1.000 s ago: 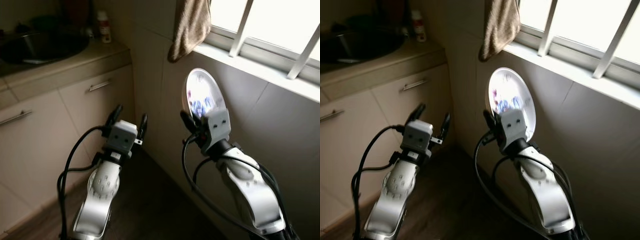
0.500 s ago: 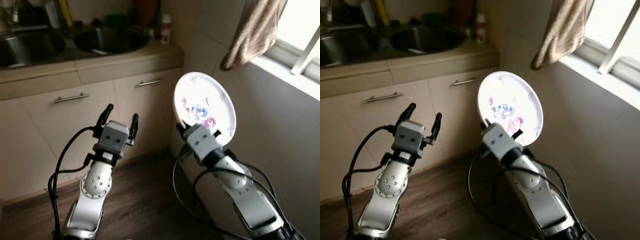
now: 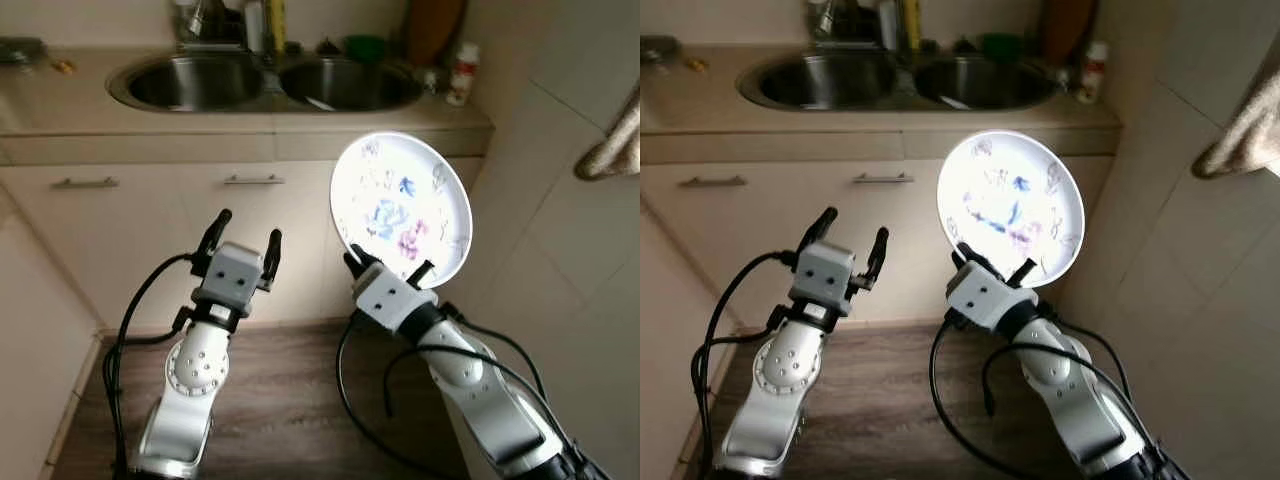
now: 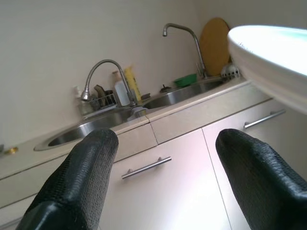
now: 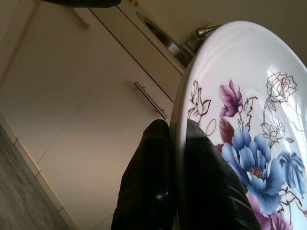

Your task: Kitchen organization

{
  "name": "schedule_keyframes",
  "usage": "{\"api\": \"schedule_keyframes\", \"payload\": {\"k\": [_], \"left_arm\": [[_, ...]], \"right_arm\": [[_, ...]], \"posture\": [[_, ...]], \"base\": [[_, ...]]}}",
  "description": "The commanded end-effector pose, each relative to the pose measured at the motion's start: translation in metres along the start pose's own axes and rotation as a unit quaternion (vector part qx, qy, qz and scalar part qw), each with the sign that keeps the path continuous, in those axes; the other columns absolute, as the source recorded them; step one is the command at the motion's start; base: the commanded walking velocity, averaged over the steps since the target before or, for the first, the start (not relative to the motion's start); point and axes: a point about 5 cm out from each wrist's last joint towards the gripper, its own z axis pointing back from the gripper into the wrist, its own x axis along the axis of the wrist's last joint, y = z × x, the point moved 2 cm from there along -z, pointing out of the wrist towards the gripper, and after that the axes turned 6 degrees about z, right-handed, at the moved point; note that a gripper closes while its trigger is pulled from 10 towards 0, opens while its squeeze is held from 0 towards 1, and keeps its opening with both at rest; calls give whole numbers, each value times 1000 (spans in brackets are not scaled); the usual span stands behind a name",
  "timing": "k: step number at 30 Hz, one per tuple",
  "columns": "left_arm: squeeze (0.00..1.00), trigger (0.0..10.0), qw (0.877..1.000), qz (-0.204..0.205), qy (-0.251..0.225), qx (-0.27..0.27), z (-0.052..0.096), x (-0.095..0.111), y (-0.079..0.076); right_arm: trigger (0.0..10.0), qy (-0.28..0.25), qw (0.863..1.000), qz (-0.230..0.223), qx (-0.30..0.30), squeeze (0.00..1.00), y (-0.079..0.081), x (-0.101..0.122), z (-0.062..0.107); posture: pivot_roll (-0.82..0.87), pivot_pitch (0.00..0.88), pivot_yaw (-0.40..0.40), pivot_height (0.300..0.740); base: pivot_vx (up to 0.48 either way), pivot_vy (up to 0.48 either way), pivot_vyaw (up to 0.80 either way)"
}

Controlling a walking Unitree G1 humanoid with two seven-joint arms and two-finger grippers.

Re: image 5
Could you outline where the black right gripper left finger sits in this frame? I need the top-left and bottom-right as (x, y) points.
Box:
(110, 119), (179, 230)

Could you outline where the steel cabinet handle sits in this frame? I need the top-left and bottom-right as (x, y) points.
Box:
(133, 80), (168, 120)
(69, 8), (91, 31)

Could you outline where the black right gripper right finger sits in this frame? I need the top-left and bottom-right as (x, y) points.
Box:
(178, 119), (262, 230)

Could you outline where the steel spring neck faucet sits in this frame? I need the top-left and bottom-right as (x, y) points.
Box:
(196, 24), (221, 38)

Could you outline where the stainless steel double sink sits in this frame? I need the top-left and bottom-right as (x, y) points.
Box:
(136, 11), (196, 68)

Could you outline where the white floral plate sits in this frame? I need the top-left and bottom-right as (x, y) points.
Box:
(169, 21), (307, 230)

